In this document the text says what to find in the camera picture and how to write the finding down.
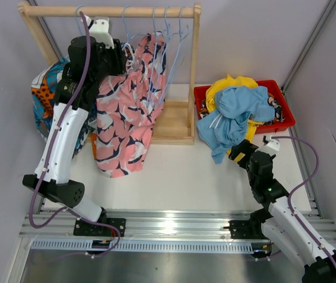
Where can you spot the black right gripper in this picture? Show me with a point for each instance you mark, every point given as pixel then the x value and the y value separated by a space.
pixel 244 147

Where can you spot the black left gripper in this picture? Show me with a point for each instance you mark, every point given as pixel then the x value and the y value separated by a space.
pixel 119 59

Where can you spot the light blue shorts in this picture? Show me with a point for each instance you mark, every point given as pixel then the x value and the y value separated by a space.
pixel 227 124

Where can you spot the white wire hanger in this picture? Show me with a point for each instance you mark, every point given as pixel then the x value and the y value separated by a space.
pixel 131 60

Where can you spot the pink white patterned shorts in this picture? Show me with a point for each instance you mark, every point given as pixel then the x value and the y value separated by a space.
pixel 124 125

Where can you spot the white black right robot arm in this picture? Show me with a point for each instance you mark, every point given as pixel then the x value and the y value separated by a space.
pixel 280 220

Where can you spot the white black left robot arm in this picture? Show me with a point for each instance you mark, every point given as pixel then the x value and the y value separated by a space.
pixel 90 62

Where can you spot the blue orange patchwork shorts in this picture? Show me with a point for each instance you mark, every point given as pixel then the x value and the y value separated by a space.
pixel 43 91

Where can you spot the wooden clothes rack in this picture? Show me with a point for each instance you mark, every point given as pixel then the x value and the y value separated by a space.
pixel 176 124

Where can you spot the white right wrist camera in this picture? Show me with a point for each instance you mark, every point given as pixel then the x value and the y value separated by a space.
pixel 270 146

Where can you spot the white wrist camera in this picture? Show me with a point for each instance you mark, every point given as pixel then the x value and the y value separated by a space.
pixel 99 28
pixel 270 146

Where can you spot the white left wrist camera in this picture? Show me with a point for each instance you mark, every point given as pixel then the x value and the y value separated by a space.
pixel 99 28

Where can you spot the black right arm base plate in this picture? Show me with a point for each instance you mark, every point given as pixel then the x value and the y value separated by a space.
pixel 245 230

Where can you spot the aluminium mounting rail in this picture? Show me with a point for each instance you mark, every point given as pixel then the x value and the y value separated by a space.
pixel 165 225

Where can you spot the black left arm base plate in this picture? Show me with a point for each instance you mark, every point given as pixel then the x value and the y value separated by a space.
pixel 83 228

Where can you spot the slotted cable duct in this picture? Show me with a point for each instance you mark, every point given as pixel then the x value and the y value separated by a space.
pixel 145 246

